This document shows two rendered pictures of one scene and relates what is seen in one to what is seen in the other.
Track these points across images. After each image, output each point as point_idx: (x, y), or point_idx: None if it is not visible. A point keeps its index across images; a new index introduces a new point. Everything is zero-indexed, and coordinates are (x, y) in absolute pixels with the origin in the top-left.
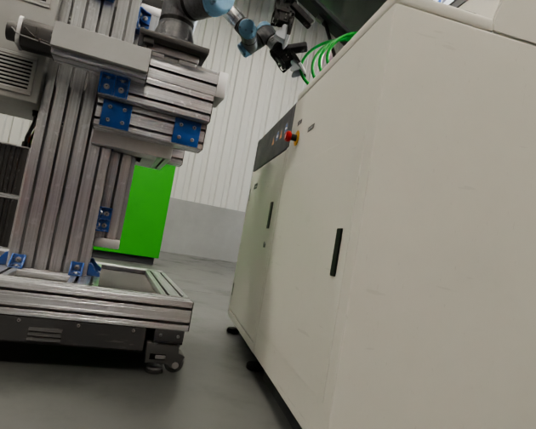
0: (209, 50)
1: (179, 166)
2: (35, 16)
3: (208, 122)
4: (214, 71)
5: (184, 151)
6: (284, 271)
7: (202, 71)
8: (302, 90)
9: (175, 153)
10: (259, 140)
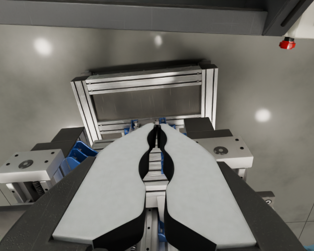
0: (273, 194)
1: (68, 128)
2: None
3: (224, 129)
4: (244, 171)
5: (79, 135)
6: None
7: (245, 180)
8: None
9: (83, 141)
10: None
